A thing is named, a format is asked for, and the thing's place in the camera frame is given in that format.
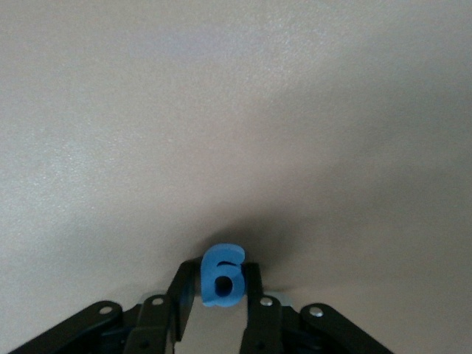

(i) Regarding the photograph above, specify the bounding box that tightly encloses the blue foam letter g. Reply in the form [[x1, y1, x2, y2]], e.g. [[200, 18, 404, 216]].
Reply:
[[201, 243, 247, 308]]

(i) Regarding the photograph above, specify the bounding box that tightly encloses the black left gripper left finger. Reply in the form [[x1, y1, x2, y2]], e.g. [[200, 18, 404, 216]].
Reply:
[[7, 260, 203, 354]]

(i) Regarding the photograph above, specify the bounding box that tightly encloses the brown table mat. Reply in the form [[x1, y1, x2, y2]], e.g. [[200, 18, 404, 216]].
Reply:
[[0, 0, 472, 354]]

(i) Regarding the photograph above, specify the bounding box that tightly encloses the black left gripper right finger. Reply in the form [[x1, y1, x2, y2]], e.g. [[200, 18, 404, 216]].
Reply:
[[240, 262, 394, 354]]

